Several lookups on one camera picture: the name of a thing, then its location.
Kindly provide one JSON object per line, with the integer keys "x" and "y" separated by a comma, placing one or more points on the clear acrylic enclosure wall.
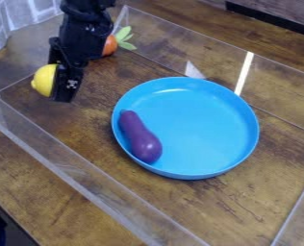
{"x": 71, "y": 187}

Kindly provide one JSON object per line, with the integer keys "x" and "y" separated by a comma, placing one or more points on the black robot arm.
{"x": 86, "y": 10}

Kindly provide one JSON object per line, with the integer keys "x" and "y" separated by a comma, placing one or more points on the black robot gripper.
{"x": 78, "y": 44}

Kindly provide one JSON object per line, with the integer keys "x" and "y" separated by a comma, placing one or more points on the yellow toy lemon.
{"x": 43, "y": 78}

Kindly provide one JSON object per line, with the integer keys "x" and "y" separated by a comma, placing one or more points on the blue round plastic tray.
{"x": 203, "y": 123}

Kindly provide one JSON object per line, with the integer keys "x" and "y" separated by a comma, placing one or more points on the white grid curtain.
{"x": 19, "y": 13}

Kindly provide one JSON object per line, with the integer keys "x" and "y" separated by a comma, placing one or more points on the orange toy carrot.
{"x": 118, "y": 40}

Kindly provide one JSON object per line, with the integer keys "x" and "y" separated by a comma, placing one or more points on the purple toy eggplant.
{"x": 145, "y": 145}

